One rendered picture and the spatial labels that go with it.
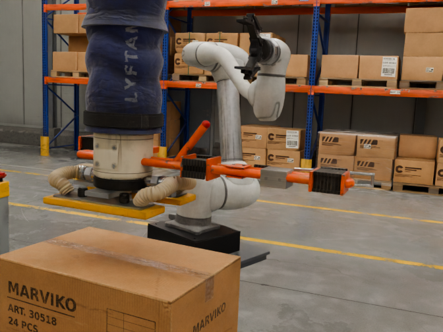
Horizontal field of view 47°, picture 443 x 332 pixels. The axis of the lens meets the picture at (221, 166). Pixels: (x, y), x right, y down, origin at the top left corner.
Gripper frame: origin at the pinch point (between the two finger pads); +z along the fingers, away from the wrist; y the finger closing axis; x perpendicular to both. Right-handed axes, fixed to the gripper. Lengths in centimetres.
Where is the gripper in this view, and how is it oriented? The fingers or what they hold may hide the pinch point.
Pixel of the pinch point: (240, 44)
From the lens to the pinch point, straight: 155.1
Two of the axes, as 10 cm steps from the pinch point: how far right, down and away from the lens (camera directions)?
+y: -0.4, 9.9, 1.5
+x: -9.2, -0.9, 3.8
